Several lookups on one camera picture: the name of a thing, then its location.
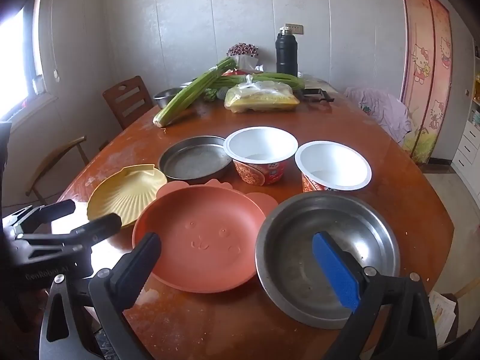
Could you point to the black thermos flask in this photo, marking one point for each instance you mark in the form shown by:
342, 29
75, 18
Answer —
287, 52

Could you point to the long green vegetable stalks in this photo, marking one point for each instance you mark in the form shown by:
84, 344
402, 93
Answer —
270, 79

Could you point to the foam-netted fruit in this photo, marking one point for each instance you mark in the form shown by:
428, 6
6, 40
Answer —
222, 93

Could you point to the celery bunch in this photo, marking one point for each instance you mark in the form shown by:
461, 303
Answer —
187, 95

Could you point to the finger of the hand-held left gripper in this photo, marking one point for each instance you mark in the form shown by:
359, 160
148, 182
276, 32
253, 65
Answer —
101, 227
56, 209

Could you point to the plastic bag of corn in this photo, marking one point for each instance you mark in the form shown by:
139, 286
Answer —
262, 101

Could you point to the window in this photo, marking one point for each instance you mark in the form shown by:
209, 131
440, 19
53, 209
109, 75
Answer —
15, 63

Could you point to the paper sheets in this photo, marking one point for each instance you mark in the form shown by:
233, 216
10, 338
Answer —
442, 315

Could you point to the pink cartoon cat wardrobe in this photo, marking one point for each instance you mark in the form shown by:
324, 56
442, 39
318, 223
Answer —
423, 82

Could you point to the yellow shell-shaped plate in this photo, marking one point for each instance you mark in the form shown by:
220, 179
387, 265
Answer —
120, 195

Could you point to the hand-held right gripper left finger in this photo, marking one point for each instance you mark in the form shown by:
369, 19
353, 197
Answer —
138, 266

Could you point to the steel basin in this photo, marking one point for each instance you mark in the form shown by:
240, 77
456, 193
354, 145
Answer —
165, 95

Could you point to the white storage cabinet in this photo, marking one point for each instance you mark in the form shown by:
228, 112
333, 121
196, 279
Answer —
465, 146

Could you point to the red printed paper bowl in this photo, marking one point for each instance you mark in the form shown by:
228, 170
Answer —
258, 142
330, 161

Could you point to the small green vegetable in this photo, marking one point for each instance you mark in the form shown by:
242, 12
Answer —
210, 94

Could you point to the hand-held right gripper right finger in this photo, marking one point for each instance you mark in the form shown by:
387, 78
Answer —
337, 273

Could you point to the steel bowl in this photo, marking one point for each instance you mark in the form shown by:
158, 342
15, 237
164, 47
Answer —
300, 240

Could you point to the dark-seated wooden armchair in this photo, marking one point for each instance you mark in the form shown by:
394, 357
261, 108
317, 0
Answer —
56, 153

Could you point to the wall socket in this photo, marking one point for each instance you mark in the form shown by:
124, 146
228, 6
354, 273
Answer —
296, 29

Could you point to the wooden slat-back chair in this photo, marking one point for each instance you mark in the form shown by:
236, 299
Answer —
127, 101

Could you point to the round steel plate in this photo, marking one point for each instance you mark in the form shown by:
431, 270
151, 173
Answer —
195, 165

